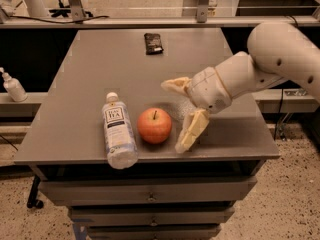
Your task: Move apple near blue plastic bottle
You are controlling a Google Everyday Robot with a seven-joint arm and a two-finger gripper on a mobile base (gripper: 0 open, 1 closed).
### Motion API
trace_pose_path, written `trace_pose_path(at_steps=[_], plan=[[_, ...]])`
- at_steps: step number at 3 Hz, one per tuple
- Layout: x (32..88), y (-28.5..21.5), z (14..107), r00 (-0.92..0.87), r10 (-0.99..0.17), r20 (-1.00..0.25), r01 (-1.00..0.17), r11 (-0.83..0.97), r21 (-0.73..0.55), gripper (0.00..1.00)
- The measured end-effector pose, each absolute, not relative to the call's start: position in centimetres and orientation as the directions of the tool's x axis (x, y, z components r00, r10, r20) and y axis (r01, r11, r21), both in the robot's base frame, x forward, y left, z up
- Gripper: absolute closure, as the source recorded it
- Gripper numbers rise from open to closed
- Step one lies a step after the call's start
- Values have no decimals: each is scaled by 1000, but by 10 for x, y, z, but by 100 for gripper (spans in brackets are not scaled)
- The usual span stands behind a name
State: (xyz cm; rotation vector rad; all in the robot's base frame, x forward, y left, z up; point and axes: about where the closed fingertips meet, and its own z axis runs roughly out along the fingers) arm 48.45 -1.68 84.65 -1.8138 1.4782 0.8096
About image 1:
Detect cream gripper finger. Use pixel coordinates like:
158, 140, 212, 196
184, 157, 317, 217
175, 109, 210, 153
161, 77, 191, 97

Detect grey drawer cabinet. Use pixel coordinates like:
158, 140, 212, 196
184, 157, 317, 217
15, 28, 279, 240

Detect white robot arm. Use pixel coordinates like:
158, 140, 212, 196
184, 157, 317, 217
161, 22, 320, 153

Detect black cable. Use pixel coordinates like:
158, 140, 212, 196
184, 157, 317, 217
11, 14, 111, 25

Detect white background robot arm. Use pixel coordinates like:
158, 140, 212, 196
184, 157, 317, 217
0, 0, 49, 24

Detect white pump dispenser bottle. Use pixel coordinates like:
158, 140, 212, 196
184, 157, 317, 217
0, 67, 28, 102

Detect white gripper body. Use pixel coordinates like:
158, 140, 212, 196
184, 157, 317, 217
187, 67, 232, 114

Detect black snack packet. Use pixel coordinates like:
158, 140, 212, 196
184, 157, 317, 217
144, 33, 164, 55

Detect grey metal rail frame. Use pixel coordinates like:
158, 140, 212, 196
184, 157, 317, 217
1, 0, 319, 29

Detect red apple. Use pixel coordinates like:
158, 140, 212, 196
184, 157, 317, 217
137, 108, 172, 144

